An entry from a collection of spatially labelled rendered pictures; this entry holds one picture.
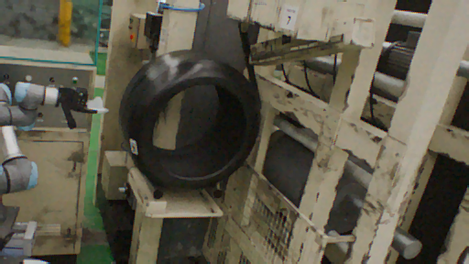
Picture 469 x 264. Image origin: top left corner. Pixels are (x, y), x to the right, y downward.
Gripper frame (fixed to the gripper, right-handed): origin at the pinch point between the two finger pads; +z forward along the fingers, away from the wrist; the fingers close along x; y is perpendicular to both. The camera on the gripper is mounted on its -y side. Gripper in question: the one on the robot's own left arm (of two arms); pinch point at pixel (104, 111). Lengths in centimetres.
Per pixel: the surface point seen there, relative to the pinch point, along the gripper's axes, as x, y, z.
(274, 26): -20, 50, 50
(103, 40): 899, -87, 156
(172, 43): 25.3, 30.5, 29.3
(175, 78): -11.6, 21.5, 21.3
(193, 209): -8, -36, 48
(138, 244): 26, -79, 40
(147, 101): -11.0, 10.4, 13.1
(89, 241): 86, -119, 29
